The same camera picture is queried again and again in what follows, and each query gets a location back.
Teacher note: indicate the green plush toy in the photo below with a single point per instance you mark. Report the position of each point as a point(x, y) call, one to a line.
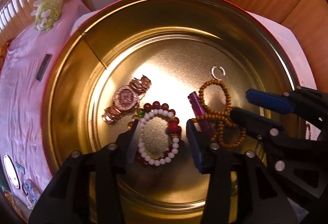
point(46, 14)

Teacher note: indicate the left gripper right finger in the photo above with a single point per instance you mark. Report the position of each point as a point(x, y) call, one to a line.
point(259, 198)

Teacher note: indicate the white patterned tablecloth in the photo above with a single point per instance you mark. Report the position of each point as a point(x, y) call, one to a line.
point(295, 53)

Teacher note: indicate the orange pillow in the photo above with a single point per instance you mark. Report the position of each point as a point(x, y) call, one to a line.
point(3, 53)

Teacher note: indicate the white pearl bracelet red bead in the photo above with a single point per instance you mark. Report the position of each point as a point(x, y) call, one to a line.
point(160, 137)

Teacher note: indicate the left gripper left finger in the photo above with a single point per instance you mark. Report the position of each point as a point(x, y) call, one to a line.
point(66, 198)

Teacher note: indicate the red gold round tin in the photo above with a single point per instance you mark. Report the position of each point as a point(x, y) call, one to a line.
point(174, 43)

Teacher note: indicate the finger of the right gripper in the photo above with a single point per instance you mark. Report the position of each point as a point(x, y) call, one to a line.
point(273, 102)
point(256, 126)

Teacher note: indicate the purple lipstick tube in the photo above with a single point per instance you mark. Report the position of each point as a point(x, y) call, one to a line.
point(199, 111)

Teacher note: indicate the rose gold wristwatch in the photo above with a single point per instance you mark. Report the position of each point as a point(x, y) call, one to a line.
point(126, 98)

